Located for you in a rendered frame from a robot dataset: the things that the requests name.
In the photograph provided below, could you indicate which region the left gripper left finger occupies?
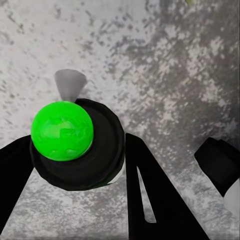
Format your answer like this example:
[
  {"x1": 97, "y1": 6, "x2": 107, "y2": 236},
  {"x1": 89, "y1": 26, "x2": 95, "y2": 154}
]
[{"x1": 0, "y1": 135, "x2": 34, "y2": 234}]

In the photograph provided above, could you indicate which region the insectifuge atomizer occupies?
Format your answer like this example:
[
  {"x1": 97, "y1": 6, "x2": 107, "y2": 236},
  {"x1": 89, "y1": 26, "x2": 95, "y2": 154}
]
[{"x1": 29, "y1": 68, "x2": 126, "y2": 191}]

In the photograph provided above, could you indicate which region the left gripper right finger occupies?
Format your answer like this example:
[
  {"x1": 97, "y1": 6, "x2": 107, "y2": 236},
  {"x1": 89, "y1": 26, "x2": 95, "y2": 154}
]
[{"x1": 125, "y1": 133, "x2": 210, "y2": 240}]

